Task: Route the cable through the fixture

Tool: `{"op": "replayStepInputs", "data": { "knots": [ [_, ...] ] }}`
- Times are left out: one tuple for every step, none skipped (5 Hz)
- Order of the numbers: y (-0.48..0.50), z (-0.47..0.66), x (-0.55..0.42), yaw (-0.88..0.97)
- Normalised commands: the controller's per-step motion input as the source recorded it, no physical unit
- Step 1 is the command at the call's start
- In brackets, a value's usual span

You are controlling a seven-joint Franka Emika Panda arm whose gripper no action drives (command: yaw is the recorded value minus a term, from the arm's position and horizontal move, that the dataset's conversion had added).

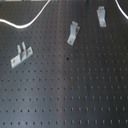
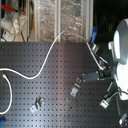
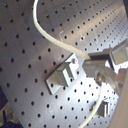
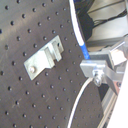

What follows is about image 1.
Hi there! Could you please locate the left grey cable clip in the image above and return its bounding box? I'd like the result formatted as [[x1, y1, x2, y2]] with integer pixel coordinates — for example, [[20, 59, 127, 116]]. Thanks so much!
[[10, 43, 33, 68]]

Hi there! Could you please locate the white cable right corner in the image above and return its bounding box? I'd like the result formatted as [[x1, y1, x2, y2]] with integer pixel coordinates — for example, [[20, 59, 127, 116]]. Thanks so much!
[[114, 0, 128, 20]]

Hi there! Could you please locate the right grey cable clip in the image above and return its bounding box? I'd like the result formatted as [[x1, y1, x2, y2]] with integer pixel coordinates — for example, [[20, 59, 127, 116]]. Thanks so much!
[[97, 6, 106, 27]]

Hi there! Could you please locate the middle grey cable clip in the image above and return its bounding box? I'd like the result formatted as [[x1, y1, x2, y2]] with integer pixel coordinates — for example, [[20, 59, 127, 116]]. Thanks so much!
[[67, 21, 80, 45]]

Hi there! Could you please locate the grey cable clip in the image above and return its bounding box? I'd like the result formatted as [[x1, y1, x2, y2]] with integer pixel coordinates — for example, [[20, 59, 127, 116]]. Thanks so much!
[[10, 43, 33, 68], [97, 6, 106, 27], [67, 21, 80, 45]]

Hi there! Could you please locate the white cable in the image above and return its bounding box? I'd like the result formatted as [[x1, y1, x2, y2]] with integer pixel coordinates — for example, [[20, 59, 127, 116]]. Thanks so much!
[[0, 0, 52, 29]]

